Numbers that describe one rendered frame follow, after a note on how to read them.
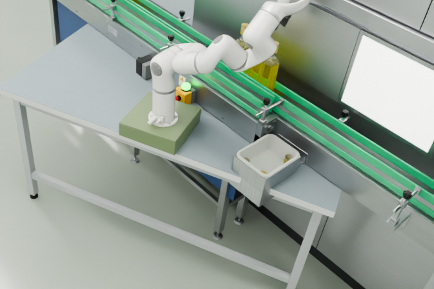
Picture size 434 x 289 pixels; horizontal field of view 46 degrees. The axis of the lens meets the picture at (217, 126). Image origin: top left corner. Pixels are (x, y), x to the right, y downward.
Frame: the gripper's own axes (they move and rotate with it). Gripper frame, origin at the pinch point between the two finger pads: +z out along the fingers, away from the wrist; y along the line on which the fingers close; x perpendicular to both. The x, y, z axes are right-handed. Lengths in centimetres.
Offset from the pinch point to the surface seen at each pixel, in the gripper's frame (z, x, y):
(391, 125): 9, 57, -13
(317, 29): -1.2, 10.4, -12.3
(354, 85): 6.9, 36.3, -12.7
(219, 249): 98, 42, 30
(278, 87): 28.4, 11.8, -3.6
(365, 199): 29, 71, 6
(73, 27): 95, -116, 13
